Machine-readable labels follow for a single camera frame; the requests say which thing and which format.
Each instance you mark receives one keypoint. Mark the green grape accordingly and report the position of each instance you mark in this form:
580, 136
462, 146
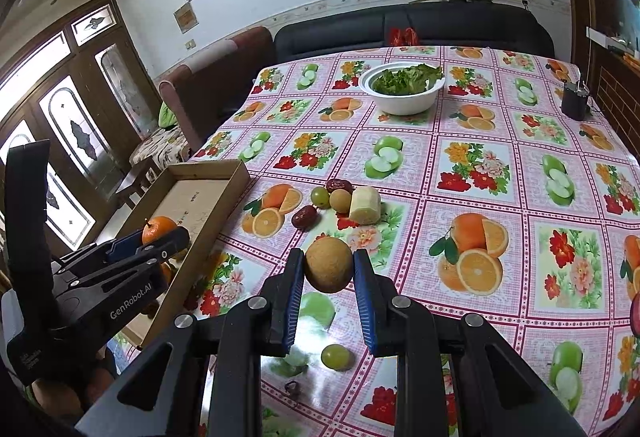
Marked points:
320, 197
336, 357

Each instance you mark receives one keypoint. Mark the floral seat cushion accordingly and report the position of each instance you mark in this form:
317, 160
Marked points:
160, 147

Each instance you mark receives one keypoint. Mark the large brown round fruit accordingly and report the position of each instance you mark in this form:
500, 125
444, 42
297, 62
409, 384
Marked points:
329, 264

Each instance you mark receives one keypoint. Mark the dark wooden stool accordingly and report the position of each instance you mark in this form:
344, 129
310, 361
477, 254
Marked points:
135, 182

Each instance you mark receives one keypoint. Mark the white bowl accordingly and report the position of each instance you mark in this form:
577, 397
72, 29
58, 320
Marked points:
405, 103

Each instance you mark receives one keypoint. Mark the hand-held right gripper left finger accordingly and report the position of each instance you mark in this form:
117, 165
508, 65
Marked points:
295, 299

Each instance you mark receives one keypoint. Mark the brown armchair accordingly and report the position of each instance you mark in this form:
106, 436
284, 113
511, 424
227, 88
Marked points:
215, 82

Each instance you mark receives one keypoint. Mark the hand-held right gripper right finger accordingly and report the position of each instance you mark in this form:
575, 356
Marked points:
363, 299

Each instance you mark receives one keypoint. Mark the brown wooden cabinet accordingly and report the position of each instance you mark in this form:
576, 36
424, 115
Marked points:
615, 87

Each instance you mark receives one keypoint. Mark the shallow cardboard box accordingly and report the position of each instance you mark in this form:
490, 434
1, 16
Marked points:
200, 197

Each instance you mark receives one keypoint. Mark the wooden door with glass panes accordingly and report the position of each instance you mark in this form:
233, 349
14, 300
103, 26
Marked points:
85, 82

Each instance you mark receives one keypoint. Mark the green leafy vegetables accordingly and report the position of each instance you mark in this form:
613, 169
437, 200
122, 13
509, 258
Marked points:
405, 79

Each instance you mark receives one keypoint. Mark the orange mandarin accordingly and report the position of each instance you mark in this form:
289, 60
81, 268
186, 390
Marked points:
157, 229

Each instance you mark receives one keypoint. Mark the wrinkled red jujube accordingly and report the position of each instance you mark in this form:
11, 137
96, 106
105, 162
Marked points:
336, 184

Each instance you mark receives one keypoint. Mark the green cushion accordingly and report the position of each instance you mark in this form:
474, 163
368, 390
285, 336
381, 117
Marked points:
167, 114

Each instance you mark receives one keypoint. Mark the person's left hand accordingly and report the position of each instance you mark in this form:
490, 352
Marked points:
55, 399

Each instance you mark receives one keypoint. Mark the peeled cylindrical sugarcane piece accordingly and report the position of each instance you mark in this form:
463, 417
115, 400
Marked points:
364, 206

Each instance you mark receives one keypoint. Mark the small brown round fruit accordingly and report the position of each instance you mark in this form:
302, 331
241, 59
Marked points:
341, 201

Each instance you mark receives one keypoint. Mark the dark red plum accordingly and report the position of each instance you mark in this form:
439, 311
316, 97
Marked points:
635, 317

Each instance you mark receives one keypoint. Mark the dark sofa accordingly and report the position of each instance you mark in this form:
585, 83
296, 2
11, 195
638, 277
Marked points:
340, 34

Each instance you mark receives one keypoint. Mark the smooth red jujube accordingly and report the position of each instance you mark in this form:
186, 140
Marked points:
304, 217

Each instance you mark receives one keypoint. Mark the fruit and flower print tablecloth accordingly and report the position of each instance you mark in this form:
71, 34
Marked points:
450, 142

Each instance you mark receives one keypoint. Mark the small wall picture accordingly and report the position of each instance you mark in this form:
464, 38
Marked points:
185, 17

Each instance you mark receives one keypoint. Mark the black cup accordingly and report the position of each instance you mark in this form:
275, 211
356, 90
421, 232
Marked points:
574, 102

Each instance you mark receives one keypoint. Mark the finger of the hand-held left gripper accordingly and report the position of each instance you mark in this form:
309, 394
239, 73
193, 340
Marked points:
125, 247
165, 244

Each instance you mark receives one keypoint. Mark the red bag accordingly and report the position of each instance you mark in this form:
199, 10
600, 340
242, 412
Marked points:
402, 37

